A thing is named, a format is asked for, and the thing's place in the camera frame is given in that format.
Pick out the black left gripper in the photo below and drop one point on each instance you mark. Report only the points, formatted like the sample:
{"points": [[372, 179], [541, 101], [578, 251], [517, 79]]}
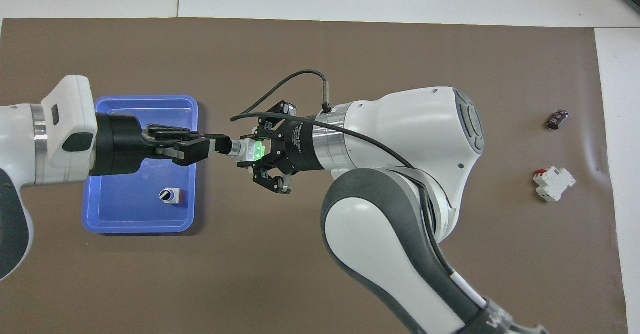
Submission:
{"points": [[120, 143]]}

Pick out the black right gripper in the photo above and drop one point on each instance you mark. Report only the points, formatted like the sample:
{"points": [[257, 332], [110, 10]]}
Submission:
{"points": [[300, 146]]}

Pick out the switch with green back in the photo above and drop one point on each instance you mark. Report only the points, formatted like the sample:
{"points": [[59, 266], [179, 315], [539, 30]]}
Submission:
{"points": [[247, 149]]}

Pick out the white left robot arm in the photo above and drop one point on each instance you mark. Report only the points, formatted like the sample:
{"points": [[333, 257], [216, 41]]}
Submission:
{"points": [[20, 143]]}

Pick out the blue plastic tray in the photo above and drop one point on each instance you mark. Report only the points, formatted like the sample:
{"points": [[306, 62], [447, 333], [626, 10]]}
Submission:
{"points": [[140, 209]]}

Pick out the brown table mat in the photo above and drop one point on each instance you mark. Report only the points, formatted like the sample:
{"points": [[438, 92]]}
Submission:
{"points": [[300, 48]]}

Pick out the white circuit breaker red lever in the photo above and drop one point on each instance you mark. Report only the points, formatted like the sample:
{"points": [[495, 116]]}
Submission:
{"points": [[553, 183]]}

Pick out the small dark red component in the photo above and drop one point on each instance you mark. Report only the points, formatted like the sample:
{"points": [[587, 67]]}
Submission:
{"points": [[557, 119]]}

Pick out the switch with red back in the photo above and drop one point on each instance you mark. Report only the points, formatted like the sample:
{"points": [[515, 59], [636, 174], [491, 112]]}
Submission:
{"points": [[171, 196]]}

